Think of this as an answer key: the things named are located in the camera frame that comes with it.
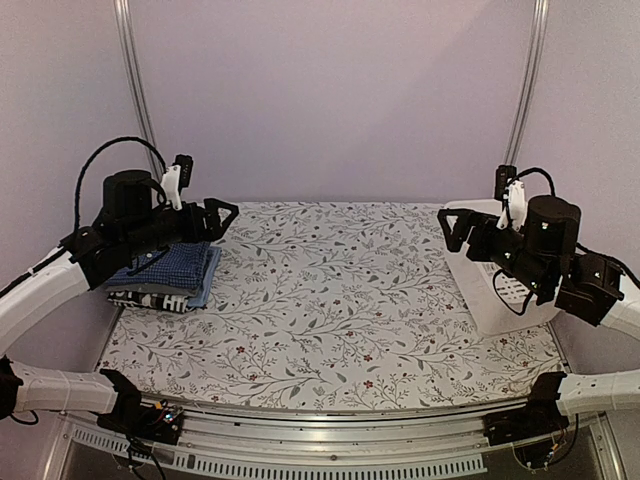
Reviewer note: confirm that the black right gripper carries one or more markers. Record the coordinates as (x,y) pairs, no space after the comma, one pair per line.
(484,223)

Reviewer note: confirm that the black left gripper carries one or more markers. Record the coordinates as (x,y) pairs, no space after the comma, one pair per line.
(213,230)

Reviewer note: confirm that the light blue shirt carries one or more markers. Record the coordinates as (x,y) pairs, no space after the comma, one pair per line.
(200,300)

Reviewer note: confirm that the blue checked long sleeve shirt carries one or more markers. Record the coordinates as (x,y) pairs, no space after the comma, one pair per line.
(182,266)

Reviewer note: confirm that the grey shirt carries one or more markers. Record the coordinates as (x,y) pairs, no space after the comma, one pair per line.
(153,289)

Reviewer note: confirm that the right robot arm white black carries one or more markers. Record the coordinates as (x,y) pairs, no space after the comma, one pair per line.
(601,291)

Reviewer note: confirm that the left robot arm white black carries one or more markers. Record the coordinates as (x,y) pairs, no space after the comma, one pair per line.
(85,260)

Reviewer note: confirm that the white plastic basket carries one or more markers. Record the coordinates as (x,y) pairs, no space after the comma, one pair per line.
(498,304)

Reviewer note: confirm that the floral white tablecloth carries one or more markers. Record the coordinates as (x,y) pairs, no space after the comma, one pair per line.
(330,307)

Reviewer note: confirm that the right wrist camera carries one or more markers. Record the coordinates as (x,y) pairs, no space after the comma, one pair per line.
(549,224)

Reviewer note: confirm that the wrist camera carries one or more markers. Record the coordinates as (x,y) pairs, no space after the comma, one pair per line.
(127,195)
(549,224)

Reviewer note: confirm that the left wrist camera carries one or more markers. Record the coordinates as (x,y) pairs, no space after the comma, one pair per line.
(127,195)

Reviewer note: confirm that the right aluminium frame post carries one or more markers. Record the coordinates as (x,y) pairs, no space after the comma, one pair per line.
(532,64)

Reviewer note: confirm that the aluminium frame post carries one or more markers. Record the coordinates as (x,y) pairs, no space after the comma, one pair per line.
(133,73)
(532,64)

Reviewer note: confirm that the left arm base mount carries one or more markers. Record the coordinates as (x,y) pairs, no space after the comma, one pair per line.
(160,422)

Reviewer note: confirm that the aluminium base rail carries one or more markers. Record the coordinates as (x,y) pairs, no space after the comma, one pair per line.
(226,442)

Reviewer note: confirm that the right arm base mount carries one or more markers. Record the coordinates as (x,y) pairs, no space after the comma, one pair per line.
(539,416)

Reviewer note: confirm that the left aluminium frame post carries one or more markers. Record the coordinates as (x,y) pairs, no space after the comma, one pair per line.
(133,73)

